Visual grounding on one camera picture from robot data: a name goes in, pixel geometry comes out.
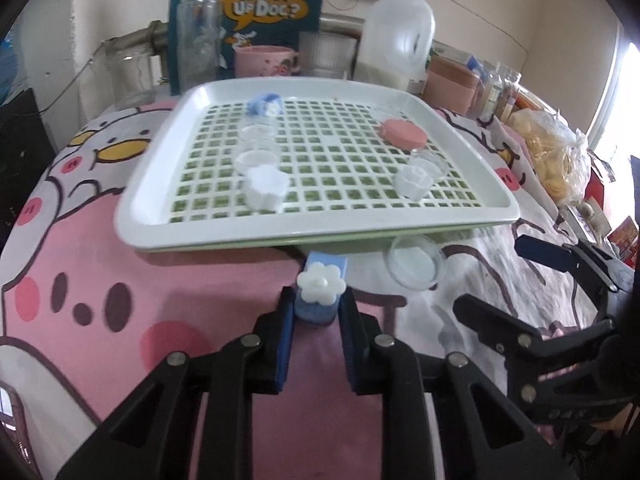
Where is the blue clip with white flower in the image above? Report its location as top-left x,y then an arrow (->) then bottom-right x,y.
294,252 -> 347,326

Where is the bag of yellow snacks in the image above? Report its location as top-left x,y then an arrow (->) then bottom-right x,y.
508,108 -> 591,205

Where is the clear round dish near tray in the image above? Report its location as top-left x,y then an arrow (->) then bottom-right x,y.
385,235 -> 446,290

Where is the cartoon pink white tablecloth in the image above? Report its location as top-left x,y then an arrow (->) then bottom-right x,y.
1,102 -> 596,479

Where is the clear round dish in tray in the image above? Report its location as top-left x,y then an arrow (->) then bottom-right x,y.
409,148 -> 449,182

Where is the clear flower shaped cup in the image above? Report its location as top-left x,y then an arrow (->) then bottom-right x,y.
394,165 -> 434,202

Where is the pink round lid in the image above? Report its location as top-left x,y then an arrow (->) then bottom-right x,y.
378,119 -> 427,152

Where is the pink lidded canister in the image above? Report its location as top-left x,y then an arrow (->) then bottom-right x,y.
422,55 -> 480,115

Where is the white flower shaped mould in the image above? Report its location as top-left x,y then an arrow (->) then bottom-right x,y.
243,165 -> 290,212

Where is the translucent milk jug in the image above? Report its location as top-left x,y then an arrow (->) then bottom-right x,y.
352,0 -> 435,94

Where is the white perforated plastic tray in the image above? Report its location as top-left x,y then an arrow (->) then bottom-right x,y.
114,77 -> 520,252

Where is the small clear dish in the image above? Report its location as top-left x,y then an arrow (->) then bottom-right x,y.
233,150 -> 280,174
238,122 -> 278,143

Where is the ribbed clear glass cup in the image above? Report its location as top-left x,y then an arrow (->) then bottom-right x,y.
298,32 -> 358,79

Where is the small clear dish far left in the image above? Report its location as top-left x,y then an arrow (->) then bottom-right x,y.
238,122 -> 278,143

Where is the pink ceramic mug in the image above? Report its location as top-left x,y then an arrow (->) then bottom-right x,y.
234,46 -> 300,78

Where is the short clear glass jar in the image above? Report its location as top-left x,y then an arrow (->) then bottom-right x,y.
106,44 -> 156,110

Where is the tall clear glass jar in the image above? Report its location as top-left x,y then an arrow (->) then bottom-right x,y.
177,0 -> 221,93

